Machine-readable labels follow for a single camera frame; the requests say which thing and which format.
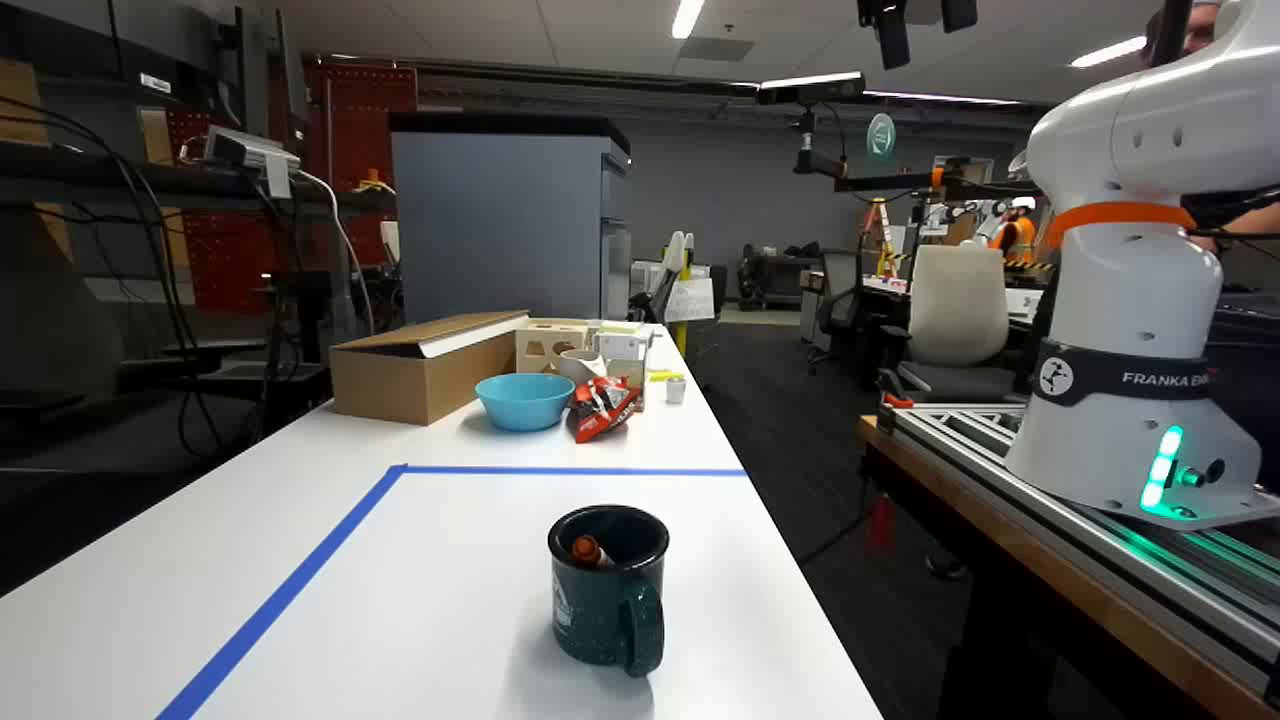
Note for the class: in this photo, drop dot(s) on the orange capped sharpie marker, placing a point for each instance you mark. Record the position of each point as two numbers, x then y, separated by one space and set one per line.
589 548

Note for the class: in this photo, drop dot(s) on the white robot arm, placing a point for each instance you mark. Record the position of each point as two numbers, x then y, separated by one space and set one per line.
1120 410

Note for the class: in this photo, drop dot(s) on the red snack bag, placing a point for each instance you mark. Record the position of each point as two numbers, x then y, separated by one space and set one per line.
603 405

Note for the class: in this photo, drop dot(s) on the small cream carton box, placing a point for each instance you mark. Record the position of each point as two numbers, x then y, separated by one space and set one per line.
550 347

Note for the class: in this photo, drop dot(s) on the light blue plastic bowl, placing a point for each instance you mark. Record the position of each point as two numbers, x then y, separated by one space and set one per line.
522 402

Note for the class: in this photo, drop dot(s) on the grey metal cabinet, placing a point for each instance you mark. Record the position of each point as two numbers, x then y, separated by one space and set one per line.
502 223

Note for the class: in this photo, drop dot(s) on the brown cardboard box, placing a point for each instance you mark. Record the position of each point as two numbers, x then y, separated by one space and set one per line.
420 375

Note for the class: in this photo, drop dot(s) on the dark green enamel mug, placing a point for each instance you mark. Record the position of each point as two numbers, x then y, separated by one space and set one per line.
611 613

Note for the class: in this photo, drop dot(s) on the blue tape line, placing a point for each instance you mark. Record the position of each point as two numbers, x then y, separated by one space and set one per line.
206 683

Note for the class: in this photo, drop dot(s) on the white chair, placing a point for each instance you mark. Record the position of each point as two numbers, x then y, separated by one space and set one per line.
958 307

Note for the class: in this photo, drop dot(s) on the white box with cable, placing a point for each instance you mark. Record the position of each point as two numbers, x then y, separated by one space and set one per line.
268 159

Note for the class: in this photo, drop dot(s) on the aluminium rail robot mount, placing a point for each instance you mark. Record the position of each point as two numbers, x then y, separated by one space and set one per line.
1226 579

